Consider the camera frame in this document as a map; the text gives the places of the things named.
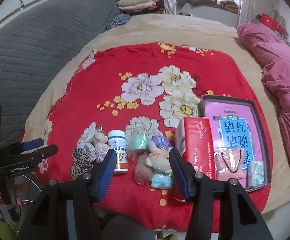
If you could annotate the leopard print scrunchie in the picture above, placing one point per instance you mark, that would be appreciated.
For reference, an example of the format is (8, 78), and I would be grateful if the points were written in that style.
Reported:
(82, 163)

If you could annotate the red basin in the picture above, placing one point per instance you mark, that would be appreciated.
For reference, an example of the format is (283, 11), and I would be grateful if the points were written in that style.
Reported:
(273, 21)

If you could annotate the pink quilt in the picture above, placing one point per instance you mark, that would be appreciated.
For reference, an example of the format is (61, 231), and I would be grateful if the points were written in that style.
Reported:
(274, 56)

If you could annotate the green floral tissue pack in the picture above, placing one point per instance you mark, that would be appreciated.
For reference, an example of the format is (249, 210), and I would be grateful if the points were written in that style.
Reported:
(255, 174)

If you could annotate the red and white carton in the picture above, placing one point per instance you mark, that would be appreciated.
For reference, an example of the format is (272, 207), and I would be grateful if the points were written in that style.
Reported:
(193, 140)

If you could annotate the clothes pile on ledge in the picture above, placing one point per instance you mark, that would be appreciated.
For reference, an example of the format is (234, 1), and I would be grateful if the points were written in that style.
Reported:
(227, 5)

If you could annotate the unicorn plush toy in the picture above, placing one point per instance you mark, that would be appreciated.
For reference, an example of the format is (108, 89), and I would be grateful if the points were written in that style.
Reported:
(100, 143)

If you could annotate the white floral scrunchie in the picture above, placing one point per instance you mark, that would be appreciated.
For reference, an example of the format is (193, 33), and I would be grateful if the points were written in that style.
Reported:
(85, 141)

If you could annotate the pink and blue book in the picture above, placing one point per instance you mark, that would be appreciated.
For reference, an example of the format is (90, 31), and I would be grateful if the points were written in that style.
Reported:
(233, 125)

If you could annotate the pink item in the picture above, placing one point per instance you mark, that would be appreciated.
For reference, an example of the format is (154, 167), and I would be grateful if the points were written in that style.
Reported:
(228, 163)

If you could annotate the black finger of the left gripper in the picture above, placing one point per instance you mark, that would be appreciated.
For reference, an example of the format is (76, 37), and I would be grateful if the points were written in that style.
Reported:
(45, 152)

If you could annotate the folded blankets stack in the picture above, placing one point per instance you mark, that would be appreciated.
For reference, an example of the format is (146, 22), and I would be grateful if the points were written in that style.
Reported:
(139, 7)

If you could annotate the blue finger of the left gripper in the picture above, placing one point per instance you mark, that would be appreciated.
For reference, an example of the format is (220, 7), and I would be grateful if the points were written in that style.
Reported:
(26, 146)

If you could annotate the dark shallow cardboard box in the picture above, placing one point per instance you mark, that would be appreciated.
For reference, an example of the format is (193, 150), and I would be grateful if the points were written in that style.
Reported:
(267, 170)

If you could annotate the person's hand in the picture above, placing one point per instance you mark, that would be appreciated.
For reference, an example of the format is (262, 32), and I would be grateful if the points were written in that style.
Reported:
(2, 199)

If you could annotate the grey quilted headboard cushion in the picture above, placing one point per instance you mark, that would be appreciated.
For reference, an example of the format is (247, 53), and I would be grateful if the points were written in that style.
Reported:
(35, 46)

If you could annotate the white supplement bottle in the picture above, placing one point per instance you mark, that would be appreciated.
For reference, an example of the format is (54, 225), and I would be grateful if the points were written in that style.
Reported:
(117, 141)

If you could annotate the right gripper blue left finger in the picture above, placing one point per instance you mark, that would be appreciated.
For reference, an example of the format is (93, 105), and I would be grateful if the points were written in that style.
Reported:
(102, 174)

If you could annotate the purple hat bunny plush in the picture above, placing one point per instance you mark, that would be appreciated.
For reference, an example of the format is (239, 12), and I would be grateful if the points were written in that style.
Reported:
(158, 161)

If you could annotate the green sponge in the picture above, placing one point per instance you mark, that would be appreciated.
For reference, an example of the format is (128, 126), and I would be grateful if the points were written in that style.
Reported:
(139, 143)

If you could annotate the beige bed cover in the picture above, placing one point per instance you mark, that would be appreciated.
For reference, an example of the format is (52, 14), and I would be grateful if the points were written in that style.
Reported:
(178, 30)

